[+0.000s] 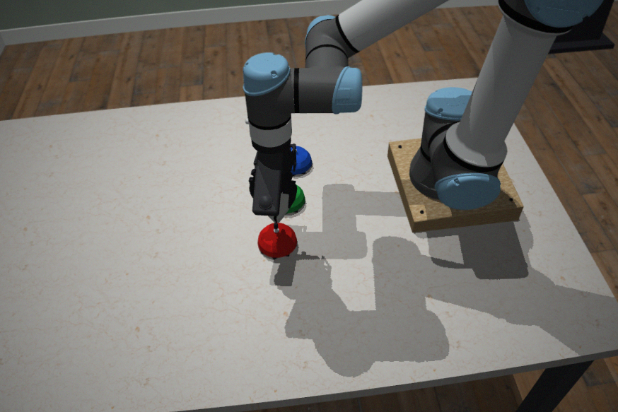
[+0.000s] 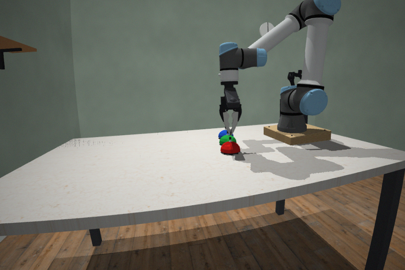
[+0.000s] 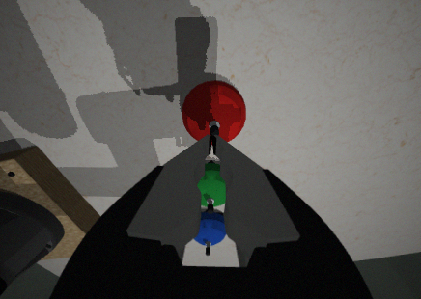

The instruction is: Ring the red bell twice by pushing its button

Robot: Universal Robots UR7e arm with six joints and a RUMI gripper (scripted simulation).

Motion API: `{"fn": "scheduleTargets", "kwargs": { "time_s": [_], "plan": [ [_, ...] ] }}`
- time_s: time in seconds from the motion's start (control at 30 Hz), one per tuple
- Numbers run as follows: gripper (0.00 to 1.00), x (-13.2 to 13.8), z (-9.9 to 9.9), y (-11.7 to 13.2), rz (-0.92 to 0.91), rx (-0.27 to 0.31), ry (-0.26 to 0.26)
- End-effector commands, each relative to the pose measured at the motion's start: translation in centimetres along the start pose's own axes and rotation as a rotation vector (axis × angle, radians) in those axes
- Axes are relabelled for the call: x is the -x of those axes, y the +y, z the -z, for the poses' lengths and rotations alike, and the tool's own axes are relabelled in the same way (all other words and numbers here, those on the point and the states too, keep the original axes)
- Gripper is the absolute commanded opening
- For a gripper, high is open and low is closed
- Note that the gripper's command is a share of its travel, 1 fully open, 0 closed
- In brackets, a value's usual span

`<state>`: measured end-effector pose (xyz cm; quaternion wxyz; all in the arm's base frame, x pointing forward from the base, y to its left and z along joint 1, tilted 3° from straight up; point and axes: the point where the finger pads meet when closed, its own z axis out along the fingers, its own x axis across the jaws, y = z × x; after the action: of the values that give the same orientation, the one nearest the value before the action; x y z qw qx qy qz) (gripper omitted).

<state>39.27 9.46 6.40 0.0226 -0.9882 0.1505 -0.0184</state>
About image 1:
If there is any green bell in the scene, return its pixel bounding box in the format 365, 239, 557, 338
286, 185, 305, 214

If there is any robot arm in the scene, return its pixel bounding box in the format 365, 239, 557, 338
243, 0, 604, 216

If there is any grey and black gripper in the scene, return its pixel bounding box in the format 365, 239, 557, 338
249, 138, 297, 223

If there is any blue dome bell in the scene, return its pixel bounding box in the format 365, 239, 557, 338
291, 146, 312, 177

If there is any red bell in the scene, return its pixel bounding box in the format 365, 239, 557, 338
257, 223, 297, 259

